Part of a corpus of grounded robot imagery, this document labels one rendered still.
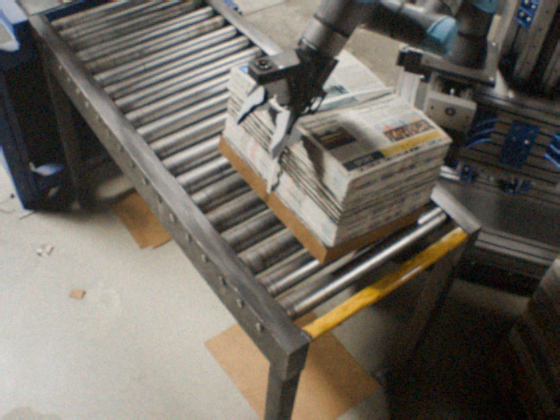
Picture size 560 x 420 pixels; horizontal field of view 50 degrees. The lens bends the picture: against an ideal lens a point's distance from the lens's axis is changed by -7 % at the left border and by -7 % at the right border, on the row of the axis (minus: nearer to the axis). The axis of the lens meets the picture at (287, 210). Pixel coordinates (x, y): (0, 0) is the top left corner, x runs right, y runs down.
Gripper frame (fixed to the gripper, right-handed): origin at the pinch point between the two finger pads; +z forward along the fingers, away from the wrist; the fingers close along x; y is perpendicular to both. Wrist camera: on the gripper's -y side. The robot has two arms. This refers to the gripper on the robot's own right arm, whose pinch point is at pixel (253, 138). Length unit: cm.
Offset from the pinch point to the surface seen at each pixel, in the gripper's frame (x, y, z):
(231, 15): 71, 46, -4
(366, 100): -1.3, 22.6, -14.0
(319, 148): -9.9, 5.0, -5.5
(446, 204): -19, 48, -3
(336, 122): -5.1, 12.2, -9.1
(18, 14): 110, 2, 27
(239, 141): 12.7, 12.0, 7.8
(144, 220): 77, 63, 81
